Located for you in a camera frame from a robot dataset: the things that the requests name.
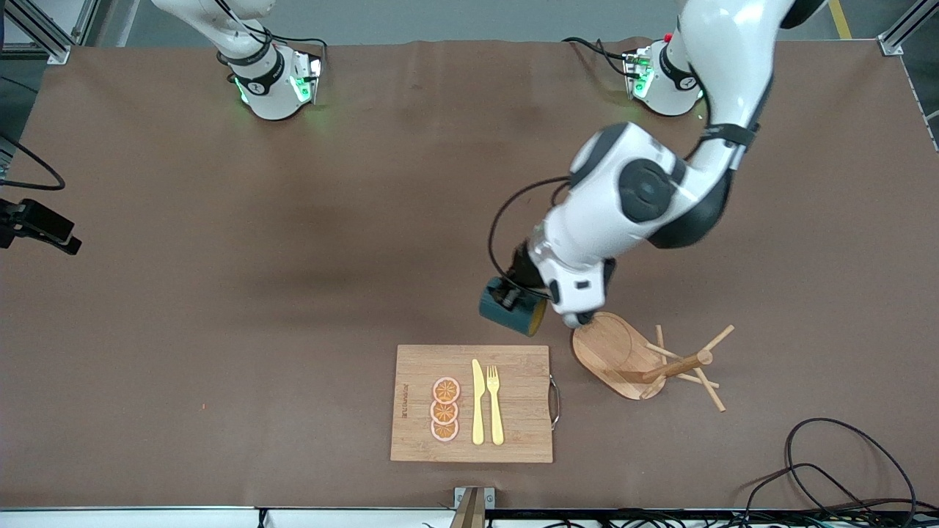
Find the metal bracket with brown post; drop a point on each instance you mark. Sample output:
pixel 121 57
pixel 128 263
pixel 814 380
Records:
pixel 473 507

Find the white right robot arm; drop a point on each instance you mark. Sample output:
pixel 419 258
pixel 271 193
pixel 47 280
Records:
pixel 268 81

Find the yellow toy fork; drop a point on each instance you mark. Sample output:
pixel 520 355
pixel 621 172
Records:
pixel 496 407

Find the yellow toy knife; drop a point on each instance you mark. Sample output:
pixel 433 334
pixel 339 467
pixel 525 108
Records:
pixel 477 403

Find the white table edge rail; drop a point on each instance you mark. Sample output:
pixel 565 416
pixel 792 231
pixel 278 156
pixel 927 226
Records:
pixel 110 518

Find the wooden mug rack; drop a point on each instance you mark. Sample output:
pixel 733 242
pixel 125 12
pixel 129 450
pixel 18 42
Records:
pixel 616 352

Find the aluminium frame profile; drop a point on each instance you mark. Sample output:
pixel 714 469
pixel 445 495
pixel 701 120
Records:
pixel 44 33
pixel 906 29

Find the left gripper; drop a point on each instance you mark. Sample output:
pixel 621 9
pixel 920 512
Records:
pixel 521 277

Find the teal cup with yellow interior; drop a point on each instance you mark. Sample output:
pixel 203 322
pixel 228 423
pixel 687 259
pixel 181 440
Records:
pixel 510 315

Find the toy orange slice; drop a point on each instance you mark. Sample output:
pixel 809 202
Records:
pixel 446 390

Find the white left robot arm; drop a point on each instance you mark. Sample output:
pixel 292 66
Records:
pixel 726 59

